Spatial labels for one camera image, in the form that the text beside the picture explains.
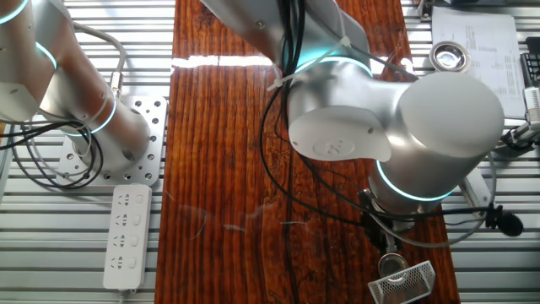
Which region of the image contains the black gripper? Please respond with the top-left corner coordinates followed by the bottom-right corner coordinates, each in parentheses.
top-left (360, 205), bottom-right (403, 258)

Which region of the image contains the small round steel plate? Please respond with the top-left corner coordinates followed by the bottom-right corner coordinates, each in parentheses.
top-left (377, 252), bottom-right (409, 283)

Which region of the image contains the white mesh bent rack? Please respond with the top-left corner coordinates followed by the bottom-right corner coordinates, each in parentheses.
top-left (368, 260), bottom-right (436, 304)

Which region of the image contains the black clip microphone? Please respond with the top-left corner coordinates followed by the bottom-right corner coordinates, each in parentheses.
top-left (484, 204), bottom-right (524, 237)

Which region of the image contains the shiny steel bowl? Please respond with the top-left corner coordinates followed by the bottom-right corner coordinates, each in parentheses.
top-left (429, 41), bottom-right (472, 73)

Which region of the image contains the wood grain table mat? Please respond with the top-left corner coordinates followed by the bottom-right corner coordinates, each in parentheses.
top-left (154, 0), bottom-right (462, 304)

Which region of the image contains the printed paper sheet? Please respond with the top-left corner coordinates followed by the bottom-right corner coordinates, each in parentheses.
top-left (430, 6), bottom-right (527, 120)

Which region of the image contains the black keyboard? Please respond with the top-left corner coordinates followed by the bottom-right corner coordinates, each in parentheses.
top-left (519, 36), bottom-right (540, 88)

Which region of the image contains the white power strip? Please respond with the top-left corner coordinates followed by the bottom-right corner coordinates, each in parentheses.
top-left (102, 183), bottom-right (153, 292)

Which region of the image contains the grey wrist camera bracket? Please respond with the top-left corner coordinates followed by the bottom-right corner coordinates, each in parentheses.
top-left (459, 168), bottom-right (493, 219)

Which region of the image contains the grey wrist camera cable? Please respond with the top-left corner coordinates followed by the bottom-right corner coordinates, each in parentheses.
top-left (370, 151), bottom-right (500, 250)

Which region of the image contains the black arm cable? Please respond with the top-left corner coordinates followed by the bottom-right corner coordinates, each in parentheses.
top-left (259, 0), bottom-right (490, 229)

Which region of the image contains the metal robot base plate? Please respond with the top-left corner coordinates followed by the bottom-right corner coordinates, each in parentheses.
top-left (56, 95), bottom-right (169, 187)

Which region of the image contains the grey base cable with connector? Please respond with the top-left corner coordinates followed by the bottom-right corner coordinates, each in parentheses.
top-left (67, 19), bottom-right (128, 99)

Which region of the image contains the black base cable bundle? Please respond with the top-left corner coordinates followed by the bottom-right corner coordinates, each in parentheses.
top-left (0, 120), bottom-right (105, 190)

